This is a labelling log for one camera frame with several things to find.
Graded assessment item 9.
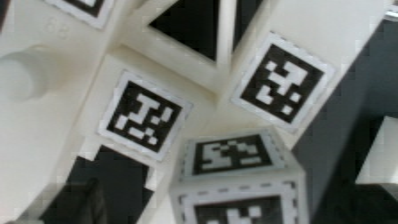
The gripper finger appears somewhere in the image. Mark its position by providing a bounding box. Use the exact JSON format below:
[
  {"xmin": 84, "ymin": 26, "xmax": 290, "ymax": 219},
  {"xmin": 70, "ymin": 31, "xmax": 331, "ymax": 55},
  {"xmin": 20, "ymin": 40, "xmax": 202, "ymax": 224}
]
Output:
[{"xmin": 40, "ymin": 178, "xmax": 109, "ymax": 224}]

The white tagged leg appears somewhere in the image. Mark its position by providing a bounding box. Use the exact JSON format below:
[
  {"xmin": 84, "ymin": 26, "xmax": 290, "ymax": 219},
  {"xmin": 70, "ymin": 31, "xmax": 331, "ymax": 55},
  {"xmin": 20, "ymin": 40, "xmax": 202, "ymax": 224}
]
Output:
[{"xmin": 170, "ymin": 128, "xmax": 310, "ymax": 224}]

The white chair back part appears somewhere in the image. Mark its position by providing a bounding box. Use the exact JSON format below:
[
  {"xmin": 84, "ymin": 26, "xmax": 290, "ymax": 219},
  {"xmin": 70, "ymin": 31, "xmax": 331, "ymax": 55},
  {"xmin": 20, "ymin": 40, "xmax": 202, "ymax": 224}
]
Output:
[{"xmin": 0, "ymin": 0, "xmax": 397, "ymax": 224}]

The white right fence wall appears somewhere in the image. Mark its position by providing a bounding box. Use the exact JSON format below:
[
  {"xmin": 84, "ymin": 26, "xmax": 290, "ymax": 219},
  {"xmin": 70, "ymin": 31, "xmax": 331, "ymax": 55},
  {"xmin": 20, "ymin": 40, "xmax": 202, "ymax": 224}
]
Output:
[{"xmin": 356, "ymin": 116, "xmax": 398, "ymax": 184}]

